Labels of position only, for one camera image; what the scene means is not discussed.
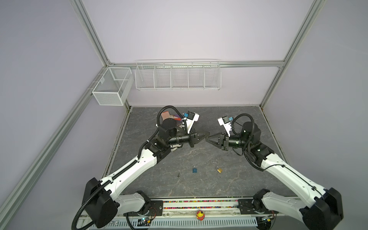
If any black corrugated cable conduit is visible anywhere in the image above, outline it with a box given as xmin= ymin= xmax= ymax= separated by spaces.
xmin=71 ymin=159 xmax=139 ymax=230

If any long white wire basket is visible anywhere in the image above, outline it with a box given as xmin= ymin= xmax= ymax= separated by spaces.
xmin=135 ymin=59 xmax=222 ymax=91

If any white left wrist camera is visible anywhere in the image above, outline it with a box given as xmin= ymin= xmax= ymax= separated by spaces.
xmin=183 ymin=111 xmax=199 ymax=134

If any red white work glove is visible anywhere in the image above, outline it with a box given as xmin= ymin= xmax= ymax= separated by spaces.
xmin=161 ymin=111 xmax=182 ymax=126

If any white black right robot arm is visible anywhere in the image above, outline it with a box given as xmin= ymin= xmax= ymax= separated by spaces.
xmin=206 ymin=122 xmax=344 ymax=230

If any small white mesh basket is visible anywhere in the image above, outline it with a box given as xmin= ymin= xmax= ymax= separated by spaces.
xmin=92 ymin=67 xmax=134 ymax=106

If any red emergency stop button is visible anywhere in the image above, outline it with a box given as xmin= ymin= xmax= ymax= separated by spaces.
xmin=196 ymin=210 xmax=205 ymax=221

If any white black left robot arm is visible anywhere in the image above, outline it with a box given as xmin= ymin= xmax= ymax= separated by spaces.
xmin=71 ymin=118 xmax=210 ymax=230

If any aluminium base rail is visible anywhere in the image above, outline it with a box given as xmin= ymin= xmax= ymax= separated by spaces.
xmin=103 ymin=197 xmax=281 ymax=230

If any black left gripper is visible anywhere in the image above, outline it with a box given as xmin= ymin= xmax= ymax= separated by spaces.
xmin=168 ymin=127 xmax=209 ymax=148

